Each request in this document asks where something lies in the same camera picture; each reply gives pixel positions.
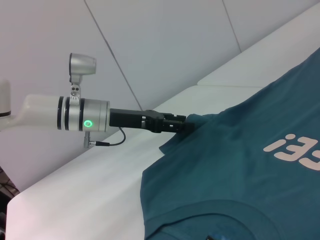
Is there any teal t-shirt with FREE print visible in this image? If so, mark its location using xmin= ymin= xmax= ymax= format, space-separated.
xmin=139 ymin=46 xmax=320 ymax=240

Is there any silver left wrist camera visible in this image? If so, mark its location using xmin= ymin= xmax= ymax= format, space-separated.
xmin=68 ymin=52 xmax=98 ymax=106

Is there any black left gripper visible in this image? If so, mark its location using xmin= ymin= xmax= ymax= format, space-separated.
xmin=108 ymin=107 xmax=197 ymax=138

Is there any left gripper cable with plug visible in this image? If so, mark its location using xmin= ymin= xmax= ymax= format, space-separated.
xmin=83 ymin=126 xmax=127 ymax=149

